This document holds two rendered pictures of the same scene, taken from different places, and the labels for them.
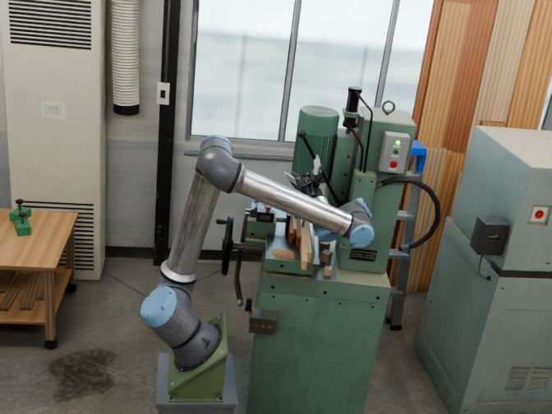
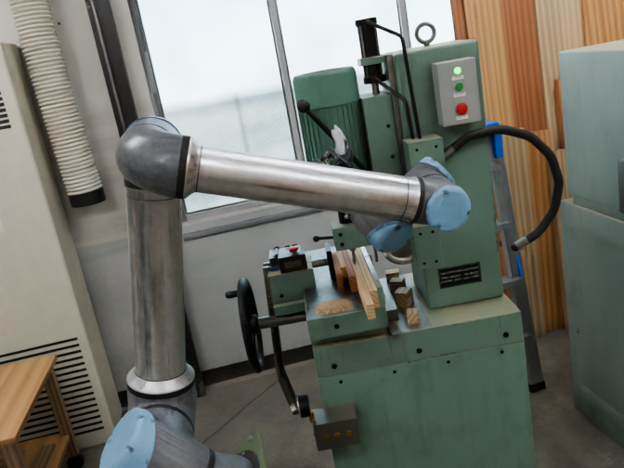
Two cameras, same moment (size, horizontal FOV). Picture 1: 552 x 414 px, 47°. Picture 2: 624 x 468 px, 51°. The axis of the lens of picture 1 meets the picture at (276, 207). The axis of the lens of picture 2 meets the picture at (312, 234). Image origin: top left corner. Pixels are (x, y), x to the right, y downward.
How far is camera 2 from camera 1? 1.04 m
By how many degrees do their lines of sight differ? 8
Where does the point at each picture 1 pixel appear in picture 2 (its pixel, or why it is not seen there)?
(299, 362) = not seen: outside the picture
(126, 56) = (64, 126)
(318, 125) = (325, 87)
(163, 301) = (131, 435)
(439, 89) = (487, 55)
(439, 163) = (519, 150)
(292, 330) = (388, 428)
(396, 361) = (557, 435)
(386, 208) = (473, 188)
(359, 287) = (471, 325)
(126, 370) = not seen: outside the picture
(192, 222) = (148, 279)
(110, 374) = not seen: outside the picture
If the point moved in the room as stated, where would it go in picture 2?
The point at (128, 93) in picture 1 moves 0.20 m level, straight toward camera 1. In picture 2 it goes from (82, 175) to (78, 182)
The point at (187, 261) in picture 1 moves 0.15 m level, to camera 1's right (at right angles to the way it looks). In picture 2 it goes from (164, 354) to (233, 343)
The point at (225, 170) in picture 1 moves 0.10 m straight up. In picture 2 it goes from (159, 151) to (145, 94)
